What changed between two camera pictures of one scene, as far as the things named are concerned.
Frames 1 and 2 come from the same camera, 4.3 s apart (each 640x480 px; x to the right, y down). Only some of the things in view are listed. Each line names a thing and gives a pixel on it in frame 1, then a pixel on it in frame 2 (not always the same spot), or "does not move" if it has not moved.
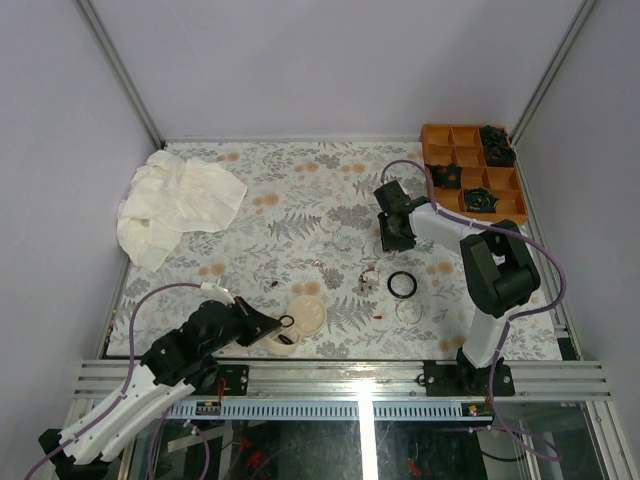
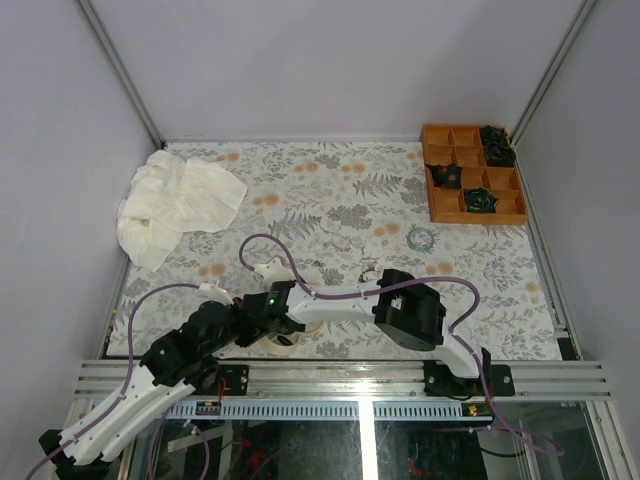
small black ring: [285, 339] does not move
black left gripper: [264, 323] does not move
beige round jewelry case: [309, 316] does not move
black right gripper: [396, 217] -> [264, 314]
